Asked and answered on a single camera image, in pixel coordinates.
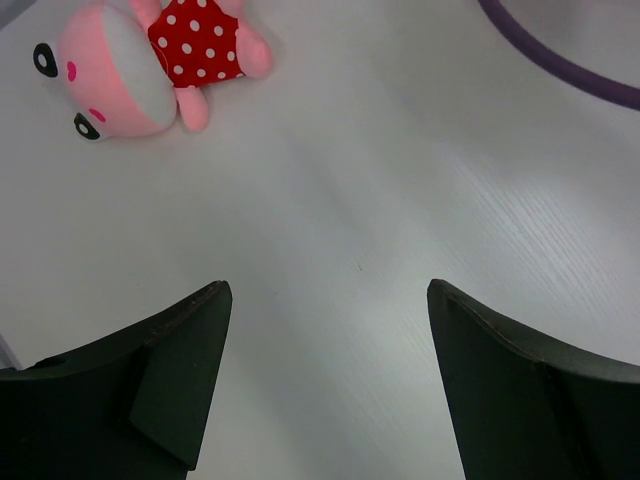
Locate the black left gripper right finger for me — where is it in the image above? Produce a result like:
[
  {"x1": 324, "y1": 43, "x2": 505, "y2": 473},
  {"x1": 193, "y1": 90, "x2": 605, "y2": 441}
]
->
[{"x1": 427, "y1": 279, "x2": 639, "y2": 479}]

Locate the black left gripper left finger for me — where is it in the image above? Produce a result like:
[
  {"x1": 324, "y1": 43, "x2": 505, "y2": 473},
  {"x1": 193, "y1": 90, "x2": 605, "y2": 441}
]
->
[{"x1": 1, "y1": 281, "x2": 232, "y2": 479}]

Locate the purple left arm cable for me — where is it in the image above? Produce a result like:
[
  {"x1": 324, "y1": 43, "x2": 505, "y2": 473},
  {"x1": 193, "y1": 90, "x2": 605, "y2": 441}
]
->
[{"x1": 477, "y1": 0, "x2": 640, "y2": 110}]

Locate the pink pig doll front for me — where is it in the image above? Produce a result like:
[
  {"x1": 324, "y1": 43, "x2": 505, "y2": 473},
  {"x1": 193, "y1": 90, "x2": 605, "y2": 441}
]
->
[{"x1": 32, "y1": 0, "x2": 272, "y2": 142}]

